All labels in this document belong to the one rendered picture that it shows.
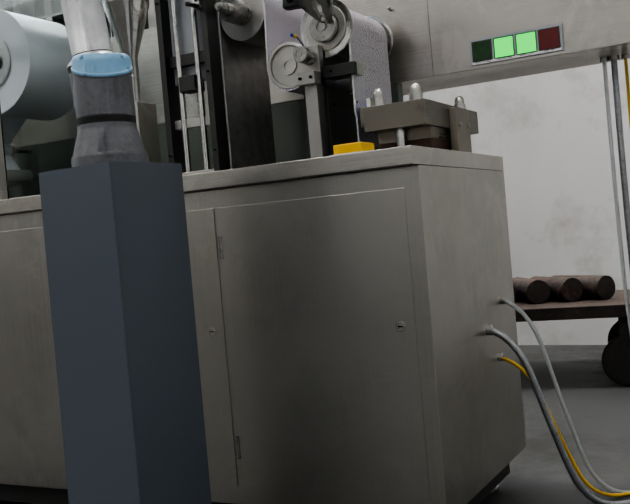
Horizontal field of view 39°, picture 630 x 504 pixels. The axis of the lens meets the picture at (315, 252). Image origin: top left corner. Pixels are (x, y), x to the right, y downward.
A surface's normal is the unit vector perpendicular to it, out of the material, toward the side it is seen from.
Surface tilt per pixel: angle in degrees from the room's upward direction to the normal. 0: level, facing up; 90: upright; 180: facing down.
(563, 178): 90
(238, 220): 90
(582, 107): 90
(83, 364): 90
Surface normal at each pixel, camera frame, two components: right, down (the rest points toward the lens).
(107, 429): -0.54, 0.07
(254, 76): 0.88, -0.07
